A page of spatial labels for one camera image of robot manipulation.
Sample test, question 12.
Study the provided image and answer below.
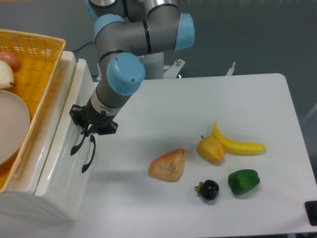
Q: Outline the dark purple mangosteen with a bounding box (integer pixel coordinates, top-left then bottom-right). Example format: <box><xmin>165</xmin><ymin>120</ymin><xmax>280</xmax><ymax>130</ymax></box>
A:
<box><xmin>195</xmin><ymin>179</ymin><xmax>219</xmax><ymax>201</ymax></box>

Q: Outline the white drawer cabinet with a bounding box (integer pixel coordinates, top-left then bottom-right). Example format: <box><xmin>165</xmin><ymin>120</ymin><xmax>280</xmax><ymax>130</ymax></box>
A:
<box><xmin>0</xmin><ymin>51</ymin><xmax>97</xmax><ymax>220</ymax></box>

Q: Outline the yellow orange pepper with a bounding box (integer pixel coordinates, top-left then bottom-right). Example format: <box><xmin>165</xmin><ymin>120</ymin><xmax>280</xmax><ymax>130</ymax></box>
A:
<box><xmin>197</xmin><ymin>135</ymin><xmax>225</xmax><ymax>164</ymax></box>

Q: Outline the black top drawer handle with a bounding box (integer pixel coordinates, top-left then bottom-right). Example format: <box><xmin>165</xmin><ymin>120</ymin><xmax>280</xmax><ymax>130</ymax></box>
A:
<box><xmin>70</xmin><ymin>135</ymin><xmax>86</xmax><ymax>156</ymax></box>

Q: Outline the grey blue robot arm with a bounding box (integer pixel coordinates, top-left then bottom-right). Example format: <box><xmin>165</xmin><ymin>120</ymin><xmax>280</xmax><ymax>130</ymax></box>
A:
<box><xmin>70</xmin><ymin>0</ymin><xmax>195</xmax><ymax>137</ymax></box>

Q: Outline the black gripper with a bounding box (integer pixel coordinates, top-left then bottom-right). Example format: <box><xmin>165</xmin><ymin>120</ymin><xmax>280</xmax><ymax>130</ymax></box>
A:
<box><xmin>69</xmin><ymin>103</ymin><xmax>118</xmax><ymax>137</ymax></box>

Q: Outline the white metal base frame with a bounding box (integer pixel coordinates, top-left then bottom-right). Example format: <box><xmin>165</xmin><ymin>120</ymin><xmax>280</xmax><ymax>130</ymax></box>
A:
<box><xmin>96</xmin><ymin>59</ymin><xmax>236</xmax><ymax>83</ymax></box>

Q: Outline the beige plate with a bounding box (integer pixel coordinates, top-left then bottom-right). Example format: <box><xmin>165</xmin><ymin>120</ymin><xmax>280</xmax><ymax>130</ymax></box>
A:
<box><xmin>0</xmin><ymin>90</ymin><xmax>30</xmax><ymax>164</ymax></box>

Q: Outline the black bottom drawer handle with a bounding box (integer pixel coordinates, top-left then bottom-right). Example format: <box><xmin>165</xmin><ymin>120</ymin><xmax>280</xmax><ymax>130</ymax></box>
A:
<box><xmin>81</xmin><ymin>134</ymin><xmax>97</xmax><ymax>174</ymax></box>

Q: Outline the black cable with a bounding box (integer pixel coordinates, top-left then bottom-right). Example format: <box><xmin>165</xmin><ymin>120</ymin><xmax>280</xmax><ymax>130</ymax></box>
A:
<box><xmin>71</xmin><ymin>42</ymin><xmax>96</xmax><ymax>53</ymax></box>

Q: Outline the yellow banana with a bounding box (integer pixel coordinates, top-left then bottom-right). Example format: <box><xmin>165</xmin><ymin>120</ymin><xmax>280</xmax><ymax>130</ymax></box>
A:
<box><xmin>212</xmin><ymin>122</ymin><xmax>266</xmax><ymax>156</ymax></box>

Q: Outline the yellow wicker basket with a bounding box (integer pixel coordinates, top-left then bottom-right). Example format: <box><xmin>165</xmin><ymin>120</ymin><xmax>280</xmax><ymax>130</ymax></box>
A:
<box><xmin>0</xmin><ymin>29</ymin><xmax>66</xmax><ymax>193</ymax></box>

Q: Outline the white drawer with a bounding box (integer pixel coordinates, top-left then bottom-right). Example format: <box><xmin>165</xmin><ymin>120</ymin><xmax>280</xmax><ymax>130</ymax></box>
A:
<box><xmin>35</xmin><ymin>59</ymin><xmax>95</xmax><ymax>213</ymax></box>
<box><xmin>70</xmin><ymin>148</ymin><xmax>93</xmax><ymax>220</ymax></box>

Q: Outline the black object at edge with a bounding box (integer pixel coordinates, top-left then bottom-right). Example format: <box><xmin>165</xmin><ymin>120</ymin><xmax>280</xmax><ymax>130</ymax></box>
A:
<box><xmin>304</xmin><ymin>200</ymin><xmax>317</xmax><ymax>226</ymax></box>

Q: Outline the black drawer handle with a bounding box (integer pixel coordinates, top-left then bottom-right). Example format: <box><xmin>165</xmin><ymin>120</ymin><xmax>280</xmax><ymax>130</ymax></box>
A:
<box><xmin>81</xmin><ymin>134</ymin><xmax>97</xmax><ymax>174</ymax></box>
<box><xmin>70</xmin><ymin>135</ymin><xmax>86</xmax><ymax>156</ymax></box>

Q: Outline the green bell pepper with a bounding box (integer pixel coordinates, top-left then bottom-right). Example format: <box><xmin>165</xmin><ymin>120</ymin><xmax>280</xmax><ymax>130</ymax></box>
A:
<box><xmin>228</xmin><ymin>169</ymin><xmax>261</xmax><ymax>195</ymax></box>

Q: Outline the triangular bread pastry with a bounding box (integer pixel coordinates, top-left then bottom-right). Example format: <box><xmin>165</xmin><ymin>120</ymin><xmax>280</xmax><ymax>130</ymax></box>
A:
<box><xmin>148</xmin><ymin>149</ymin><xmax>187</xmax><ymax>182</ymax></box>

